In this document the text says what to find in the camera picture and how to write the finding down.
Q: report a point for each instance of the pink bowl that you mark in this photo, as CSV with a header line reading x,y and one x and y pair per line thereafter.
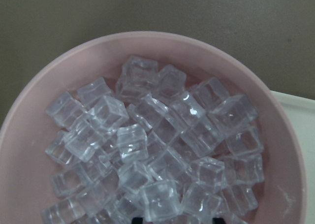
x,y
25,169

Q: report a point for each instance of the cream plastic tray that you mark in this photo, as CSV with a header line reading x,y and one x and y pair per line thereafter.
x,y
301,112

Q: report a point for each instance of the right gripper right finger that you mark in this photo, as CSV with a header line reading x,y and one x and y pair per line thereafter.
x,y
218,221

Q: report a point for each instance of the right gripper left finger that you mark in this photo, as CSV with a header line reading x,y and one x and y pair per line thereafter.
x,y
137,220

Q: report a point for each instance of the pile of clear ice cubes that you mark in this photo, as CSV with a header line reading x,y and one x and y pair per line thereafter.
x,y
154,148

